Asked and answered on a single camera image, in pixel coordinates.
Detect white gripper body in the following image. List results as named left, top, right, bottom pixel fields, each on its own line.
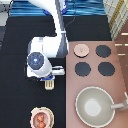
left=27, top=66, right=65, bottom=81

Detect cream wooden spatula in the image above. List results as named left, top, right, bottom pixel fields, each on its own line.
left=45, top=80, right=54, bottom=90

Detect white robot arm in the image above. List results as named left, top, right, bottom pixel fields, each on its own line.
left=27, top=0, right=69, bottom=81

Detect black mat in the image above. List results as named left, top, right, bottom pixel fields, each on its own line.
left=0, top=15, right=113, bottom=128

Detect pink toy stove top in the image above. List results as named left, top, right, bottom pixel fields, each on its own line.
left=66, top=41, right=128, bottom=128

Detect blue patterned cloth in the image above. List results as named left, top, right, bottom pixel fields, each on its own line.
left=10, top=0, right=105, bottom=16

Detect dark round burner front-right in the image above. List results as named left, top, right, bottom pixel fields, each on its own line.
left=98, top=62, right=115, bottom=76

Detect grey faucet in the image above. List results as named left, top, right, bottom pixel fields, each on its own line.
left=111, top=92, right=128, bottom=111

